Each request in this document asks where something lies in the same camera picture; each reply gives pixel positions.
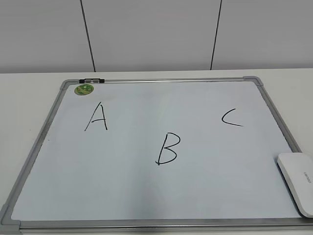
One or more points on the white board with grey frame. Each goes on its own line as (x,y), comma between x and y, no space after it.
(156,155)

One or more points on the black grey board clip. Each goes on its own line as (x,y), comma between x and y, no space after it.
(91,80)

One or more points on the white board eraser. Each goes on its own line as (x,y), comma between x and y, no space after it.
(297,169)

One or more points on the round green magnet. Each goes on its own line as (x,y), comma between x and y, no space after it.
(84,89)

